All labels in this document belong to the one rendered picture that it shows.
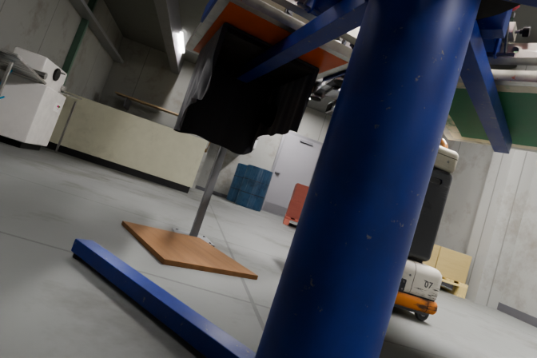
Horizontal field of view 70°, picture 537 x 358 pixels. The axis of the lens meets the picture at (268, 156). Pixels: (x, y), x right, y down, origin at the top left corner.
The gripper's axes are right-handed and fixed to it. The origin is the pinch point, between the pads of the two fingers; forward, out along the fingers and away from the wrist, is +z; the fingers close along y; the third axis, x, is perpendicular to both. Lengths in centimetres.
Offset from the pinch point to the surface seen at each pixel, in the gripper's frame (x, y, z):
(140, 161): 2, 511, 86
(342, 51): -19.2, -20.4, 13.8
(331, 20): 3, -53, 23
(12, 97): 164, 362, 59
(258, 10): 16.1, -20.2, 14.7
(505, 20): -31, -78, 14
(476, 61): -33, -71, 23
